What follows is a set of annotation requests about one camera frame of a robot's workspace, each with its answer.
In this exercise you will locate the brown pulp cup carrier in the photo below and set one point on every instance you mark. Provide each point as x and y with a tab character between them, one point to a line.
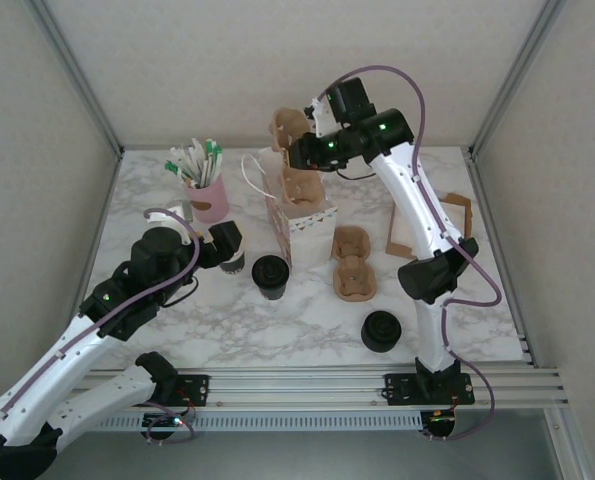
299	187

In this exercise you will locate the black plastic cup lid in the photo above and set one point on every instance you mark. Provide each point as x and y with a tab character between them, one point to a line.
270	270

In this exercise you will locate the black paper coffee cup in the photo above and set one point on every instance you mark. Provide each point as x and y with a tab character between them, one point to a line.
272	292

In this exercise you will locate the white paper bag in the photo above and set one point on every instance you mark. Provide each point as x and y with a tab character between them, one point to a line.
309	240

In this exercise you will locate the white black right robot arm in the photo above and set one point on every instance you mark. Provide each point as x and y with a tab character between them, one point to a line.
417	210

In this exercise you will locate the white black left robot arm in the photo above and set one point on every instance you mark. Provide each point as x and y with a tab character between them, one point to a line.
42	385

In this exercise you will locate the pink cylindrical holder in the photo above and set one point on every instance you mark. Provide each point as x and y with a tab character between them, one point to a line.
209	202

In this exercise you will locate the stack of white napkins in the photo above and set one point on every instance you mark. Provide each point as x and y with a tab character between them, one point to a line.
401	227

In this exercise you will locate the brown cardboard cup carrier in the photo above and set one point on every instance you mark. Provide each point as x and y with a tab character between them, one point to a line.
352	265

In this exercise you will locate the brown cardboard tray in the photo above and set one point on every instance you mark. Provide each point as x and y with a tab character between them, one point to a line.
462	210

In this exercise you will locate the small circuit board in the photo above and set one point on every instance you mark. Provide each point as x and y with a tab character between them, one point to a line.
439	422
164	421

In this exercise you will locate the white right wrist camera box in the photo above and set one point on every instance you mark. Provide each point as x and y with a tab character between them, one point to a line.
321	120

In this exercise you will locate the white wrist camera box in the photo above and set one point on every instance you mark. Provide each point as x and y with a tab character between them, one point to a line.
321	120
169	220

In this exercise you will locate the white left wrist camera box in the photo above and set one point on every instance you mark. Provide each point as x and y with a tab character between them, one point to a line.
169	220

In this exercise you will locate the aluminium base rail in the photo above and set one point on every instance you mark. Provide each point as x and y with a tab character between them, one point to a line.
297	387

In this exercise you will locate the aluminium frame post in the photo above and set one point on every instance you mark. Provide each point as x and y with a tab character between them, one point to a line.
519	75
77	75

